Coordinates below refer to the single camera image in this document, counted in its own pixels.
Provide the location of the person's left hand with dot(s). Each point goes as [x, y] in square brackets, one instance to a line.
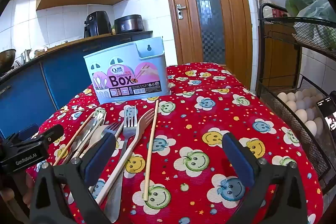
[27, 190]

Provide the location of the beige plastic fork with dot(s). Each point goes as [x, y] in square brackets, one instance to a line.
[139, 134]

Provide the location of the beige plastic spoon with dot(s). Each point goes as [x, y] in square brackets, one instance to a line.
[97, 132]

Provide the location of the bag of green vegetables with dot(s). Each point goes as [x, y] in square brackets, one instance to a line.
[312, 8]

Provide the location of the dark cooking pot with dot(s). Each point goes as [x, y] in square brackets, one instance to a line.
[130, 23]

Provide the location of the wooden chopstick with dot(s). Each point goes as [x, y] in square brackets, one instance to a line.
[151, 150]
[73, 138]

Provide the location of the pile of white eggs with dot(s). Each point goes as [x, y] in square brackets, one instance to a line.
[302, 108]

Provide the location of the light blue utensil holder box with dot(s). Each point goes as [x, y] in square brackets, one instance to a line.
[126, 69]

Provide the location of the metal fork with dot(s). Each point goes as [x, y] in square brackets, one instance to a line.
[130, 121]
[111, 128]

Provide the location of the metal chopstick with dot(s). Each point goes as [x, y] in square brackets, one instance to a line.
[101, 115]

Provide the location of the metal kettle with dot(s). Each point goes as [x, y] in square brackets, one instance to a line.
[25, 56]

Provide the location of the metal wok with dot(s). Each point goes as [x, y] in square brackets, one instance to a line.
[6, 58]

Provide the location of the blue kitchen counter cabinet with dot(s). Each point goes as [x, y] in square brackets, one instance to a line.
[63, 74]

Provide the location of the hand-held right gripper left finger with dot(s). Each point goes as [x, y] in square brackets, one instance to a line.
[101, 158]

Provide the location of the black air fryer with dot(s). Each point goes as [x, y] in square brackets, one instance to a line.
[97, 24]

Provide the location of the wooden door with glass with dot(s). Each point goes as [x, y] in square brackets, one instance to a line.
[207, 8]

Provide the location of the red smiley flower tablecloth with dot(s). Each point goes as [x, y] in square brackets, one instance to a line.
[204, 113]

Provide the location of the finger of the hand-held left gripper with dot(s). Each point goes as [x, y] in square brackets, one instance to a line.
[26, 132]
[52, 132]

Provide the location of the black smartphone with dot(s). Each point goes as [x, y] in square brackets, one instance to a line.
[326, 113]

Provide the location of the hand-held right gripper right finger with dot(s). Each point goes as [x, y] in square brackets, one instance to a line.
[237, 158]

